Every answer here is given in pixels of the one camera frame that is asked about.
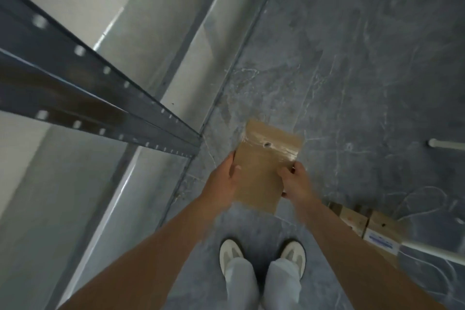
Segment white cable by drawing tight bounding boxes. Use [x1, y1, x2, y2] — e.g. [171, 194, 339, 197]
[390, 185, 465, 299]

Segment person's left hand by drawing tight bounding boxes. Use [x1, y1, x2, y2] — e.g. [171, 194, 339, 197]
[201, 151, 243, 209]

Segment person's white shoe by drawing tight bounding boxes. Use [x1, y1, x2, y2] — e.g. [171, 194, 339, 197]
[219, 239, 245, 283]
[279, 240, 307, 279]

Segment cardboard parcel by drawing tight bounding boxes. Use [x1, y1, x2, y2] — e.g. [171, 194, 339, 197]
[232, 119, 304, 215]

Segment white chair wooden seat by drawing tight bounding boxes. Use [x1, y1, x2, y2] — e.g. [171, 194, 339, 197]
[399, 137, 465, 267]

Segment person's light grey trousers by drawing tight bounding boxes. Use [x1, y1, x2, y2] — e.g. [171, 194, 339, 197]
[225, 257, 303, 310]

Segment grey metal shelving rack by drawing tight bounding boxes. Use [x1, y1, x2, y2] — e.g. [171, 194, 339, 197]
[0, 0, 291, 310]

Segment person's right hand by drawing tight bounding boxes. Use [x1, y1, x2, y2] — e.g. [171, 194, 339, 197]
[277, 160, 319, 215]

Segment person's right forearm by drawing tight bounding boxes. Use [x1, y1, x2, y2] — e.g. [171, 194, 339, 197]
[296, 199, 448, 310]

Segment person's right white shoe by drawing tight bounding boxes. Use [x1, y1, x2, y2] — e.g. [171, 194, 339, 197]
[279, 240, 307, 279]

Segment cardboard box white label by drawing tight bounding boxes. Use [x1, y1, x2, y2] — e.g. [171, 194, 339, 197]
[328, 201, 371, 238]

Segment person's left forearm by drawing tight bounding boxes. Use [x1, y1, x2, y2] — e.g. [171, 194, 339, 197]
[58, 197, 230, 310]

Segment person's left white shoe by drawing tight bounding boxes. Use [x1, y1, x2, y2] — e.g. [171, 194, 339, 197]
[219, 239, 245, 283]

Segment cardboard box blue-white label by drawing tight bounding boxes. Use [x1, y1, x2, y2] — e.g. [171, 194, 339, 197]
[362, 210, 404, 267]

